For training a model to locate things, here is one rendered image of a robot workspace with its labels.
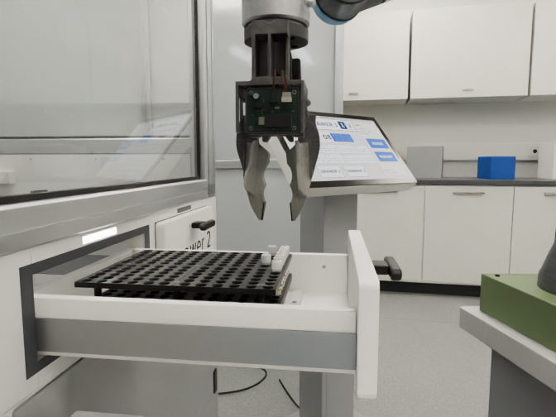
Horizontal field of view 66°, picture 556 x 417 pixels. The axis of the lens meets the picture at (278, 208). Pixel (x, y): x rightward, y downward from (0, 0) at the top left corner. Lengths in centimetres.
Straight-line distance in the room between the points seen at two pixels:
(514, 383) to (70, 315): 70
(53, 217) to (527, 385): 73
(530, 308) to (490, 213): 277
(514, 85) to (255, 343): 366
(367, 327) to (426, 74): 351
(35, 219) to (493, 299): 71
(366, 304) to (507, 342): 43
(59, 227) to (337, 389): 126
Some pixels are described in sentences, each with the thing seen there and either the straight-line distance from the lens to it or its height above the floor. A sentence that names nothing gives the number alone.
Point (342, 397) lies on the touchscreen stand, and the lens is 165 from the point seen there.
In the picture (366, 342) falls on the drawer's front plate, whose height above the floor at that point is 87.
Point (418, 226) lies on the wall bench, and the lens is 345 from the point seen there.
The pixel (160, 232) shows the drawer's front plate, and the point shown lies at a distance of 75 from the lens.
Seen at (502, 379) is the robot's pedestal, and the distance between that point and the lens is 90.
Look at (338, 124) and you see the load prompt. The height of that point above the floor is 116.
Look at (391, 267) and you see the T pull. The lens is 51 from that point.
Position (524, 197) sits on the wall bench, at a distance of 358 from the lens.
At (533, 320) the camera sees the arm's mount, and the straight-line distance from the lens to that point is 78.
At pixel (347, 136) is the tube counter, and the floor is 111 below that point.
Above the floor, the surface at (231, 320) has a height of 88.
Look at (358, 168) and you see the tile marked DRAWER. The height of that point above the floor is 101.
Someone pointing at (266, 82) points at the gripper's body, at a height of 111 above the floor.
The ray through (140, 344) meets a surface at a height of 85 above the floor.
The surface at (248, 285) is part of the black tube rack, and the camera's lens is 46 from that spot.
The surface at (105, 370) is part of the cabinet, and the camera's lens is 65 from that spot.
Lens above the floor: 103
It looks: 6 degrees down
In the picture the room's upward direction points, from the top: straight up
